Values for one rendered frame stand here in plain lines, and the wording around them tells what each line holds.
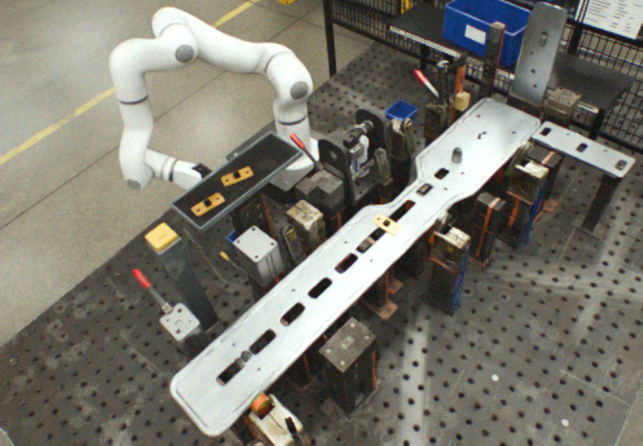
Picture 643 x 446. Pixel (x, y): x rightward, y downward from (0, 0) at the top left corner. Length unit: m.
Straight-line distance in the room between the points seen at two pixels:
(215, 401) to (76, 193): 2.33
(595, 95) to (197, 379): 1.51
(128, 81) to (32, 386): 0.96
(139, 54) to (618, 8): 1.49
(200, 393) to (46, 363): 0.72
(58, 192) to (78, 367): 1.83
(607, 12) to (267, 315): 1.45
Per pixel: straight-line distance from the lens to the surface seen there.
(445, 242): 1.42
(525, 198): 1.68
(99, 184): 3.41
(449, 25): 2.11
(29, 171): 3.76
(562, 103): 1.85
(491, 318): 1.70
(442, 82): 1.70
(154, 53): 1.53
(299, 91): 1.68
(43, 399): 1.84
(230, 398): 1.28
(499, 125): 1.81
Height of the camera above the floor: 2.16
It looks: 49 degrees down
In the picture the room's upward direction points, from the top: 8 degrees counter-clockwise
